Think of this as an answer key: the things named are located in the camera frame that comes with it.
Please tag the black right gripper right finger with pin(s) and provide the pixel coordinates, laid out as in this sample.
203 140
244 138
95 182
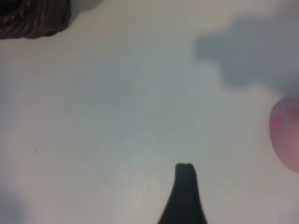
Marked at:
194 205

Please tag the pink peach with green leaf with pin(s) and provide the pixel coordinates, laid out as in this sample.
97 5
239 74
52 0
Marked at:
287 137

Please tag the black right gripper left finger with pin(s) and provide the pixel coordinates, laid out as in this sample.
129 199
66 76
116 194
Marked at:
178 203

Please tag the dark brown wicker basket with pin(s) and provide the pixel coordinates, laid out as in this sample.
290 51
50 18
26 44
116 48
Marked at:
35 21

